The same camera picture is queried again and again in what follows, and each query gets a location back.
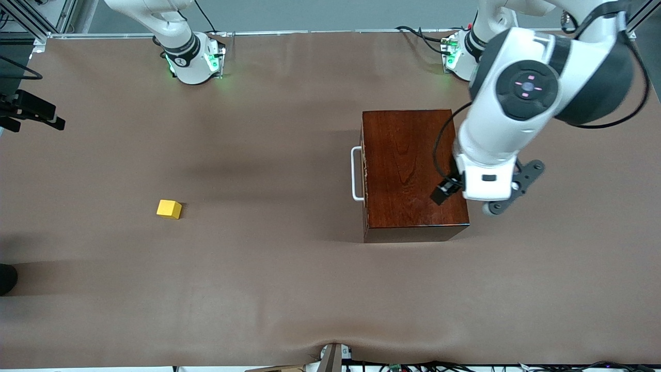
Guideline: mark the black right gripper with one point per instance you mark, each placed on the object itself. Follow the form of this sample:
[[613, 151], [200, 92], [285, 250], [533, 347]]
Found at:
[[27, 106]]

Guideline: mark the yellow cube block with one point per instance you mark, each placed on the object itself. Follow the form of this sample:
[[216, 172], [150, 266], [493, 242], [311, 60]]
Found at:
[[169, 209]]

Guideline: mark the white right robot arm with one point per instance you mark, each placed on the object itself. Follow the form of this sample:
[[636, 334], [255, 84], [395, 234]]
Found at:
[[186, 57]]

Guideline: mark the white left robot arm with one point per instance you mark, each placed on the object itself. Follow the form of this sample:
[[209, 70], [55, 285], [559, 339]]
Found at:
[[526, 129]]

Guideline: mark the dark red-brown wooden cabinet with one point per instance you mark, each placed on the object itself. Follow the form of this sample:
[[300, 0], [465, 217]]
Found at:
[[408, 170]]

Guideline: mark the black round object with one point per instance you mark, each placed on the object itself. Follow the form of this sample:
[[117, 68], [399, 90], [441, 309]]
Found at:
[[7, 279]]

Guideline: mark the brown table cover sheet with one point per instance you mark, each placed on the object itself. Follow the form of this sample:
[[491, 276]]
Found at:
[[206, 284]]

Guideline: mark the aluminium frame profile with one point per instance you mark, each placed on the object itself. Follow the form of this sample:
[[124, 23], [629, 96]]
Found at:
[[31, 20], [643, 15]]

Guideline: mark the grey metal bracket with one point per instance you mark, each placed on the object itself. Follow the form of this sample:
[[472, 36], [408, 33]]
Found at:
[[333, 359]]

